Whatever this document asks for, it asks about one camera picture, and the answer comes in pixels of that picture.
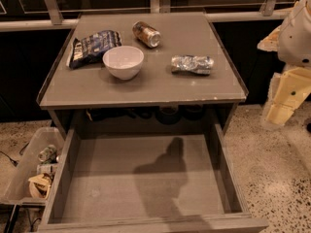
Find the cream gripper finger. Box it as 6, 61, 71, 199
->
260, 101, 294, 130
257, 26, 280, 51

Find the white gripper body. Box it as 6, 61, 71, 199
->
272, 67, 311, 111

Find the silver blue redbull can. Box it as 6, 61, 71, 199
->
171, 55, 215, 76

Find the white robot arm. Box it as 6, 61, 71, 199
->
258, 0, 311, 130

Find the brown gold soda can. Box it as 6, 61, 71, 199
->
132, 21, 161, 48

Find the open grey top drawer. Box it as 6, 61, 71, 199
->
39, 123, 267, 233

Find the green can in bin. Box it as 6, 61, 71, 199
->
38, 145, 57, 163

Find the white can in bin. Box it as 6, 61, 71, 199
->
37, 163, 58, 175

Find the metal railing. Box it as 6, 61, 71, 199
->
0, 0, 298, 32

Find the grey wooden cabinet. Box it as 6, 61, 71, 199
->
38, 13, 247, 134

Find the white ceramic bowl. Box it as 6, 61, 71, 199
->
102, 46, 144, 81

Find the blue chip bag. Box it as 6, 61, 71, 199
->
66, 30, 121, 70

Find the crumpled yellow wrapper in bin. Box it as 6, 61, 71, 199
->
28, 174, 52, 199

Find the clear plastic bin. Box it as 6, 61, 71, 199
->
0, 127, 64, 206

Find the black cable on floor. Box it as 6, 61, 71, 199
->
0, 141, 30, 168

